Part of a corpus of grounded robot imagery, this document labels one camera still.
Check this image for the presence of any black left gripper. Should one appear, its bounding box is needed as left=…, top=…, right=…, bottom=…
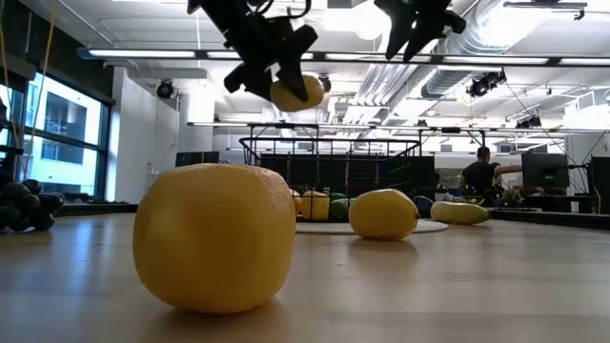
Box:
left=187, top=0, right=319, bottom=103

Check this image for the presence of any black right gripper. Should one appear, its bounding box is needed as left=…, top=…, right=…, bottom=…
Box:
left=374, top=0, right=468, bottom=64

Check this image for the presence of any yellow lemon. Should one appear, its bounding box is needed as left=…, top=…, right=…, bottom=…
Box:
left=269, top=73, right=327, bottom=113
left=347, top=188, right=421, bottom=242

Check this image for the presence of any round orange citrus fruit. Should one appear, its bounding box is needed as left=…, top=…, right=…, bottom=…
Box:
left=132, top=163, right=297, bottom=315

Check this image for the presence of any yellow banana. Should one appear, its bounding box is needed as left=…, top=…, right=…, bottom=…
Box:
left=430, top=200, right=492, bottom=226

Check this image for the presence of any dark grape bunch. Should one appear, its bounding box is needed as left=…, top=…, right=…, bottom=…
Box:
left=0, top=178, right=66, bottom=234

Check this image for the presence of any long ceiling light strip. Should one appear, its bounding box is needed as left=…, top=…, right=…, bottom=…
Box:
left=75, top=46, right=610, bottom=67
left=187, top=121, right=610, bottom=134

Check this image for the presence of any black computer monitor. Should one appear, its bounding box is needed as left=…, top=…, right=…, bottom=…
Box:
left=174, top=151, right=220, bottom=168
left=520, top=151, right=571, bottom=190
left=588, top=155, right=610, bottom=194

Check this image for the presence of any person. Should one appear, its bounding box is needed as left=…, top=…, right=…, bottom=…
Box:
left=458, top=146, right=523, bottom=196

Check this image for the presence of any round white mat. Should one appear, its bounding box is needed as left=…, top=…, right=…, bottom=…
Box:
left=295, top=217, right=450, bottom=235

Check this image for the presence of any blue chair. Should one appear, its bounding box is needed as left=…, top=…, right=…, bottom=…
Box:
left=412, top=194, right=435, bottom=219

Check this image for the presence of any flower bouquet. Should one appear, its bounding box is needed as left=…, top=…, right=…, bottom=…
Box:
left=499, top=188, right=525, bottom=207

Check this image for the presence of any large window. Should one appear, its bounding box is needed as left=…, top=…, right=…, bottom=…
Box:
left=0, top=71, right=112, bottom=201

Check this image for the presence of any black metal frame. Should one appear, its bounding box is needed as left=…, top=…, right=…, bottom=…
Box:
left=247, top=122, right=488, bottom=158

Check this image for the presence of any silver ventilation duct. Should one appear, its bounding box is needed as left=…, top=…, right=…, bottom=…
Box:
left=421, top=0, right=554, bottom=99

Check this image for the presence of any black wire basket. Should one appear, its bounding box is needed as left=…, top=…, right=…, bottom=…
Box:
left=238, top=136, right=423, bottom=224

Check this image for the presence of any yellow cable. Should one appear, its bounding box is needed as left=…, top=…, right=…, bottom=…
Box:
left=0, top=0, right=58, bottom=168

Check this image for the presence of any black aluminium rig frame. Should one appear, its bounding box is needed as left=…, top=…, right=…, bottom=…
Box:
left=56, top=202, right=610, bottom=232

